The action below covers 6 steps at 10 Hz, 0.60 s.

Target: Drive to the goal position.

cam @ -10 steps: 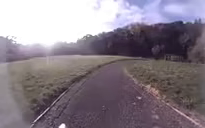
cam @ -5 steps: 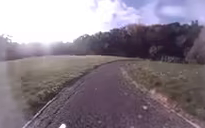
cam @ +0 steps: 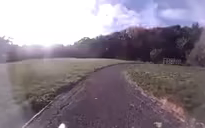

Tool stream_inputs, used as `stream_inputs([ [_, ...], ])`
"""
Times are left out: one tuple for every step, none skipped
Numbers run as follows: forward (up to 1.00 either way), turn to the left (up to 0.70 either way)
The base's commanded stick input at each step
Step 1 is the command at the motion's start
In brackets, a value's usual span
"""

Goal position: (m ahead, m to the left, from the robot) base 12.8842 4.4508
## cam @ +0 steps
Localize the dark asphalt path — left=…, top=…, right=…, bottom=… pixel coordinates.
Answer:
left=22, top=62, right=191, bottom=128

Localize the wood of dark trees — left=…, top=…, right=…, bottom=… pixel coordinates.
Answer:
left=0, top=22, right=205, bottom=68

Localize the grass field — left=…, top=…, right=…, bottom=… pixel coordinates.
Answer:
left=0, top=57, right=138, bottom=128

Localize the pale fence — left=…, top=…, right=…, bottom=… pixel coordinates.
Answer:
left=162, top=57, right=183, bottom=66

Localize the robot's own part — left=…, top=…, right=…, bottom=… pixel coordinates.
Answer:
left=57, top=122, right=67, bottom=128

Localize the grass verge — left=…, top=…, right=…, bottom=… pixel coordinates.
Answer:
left=124, top=62, right=205, bottom=128

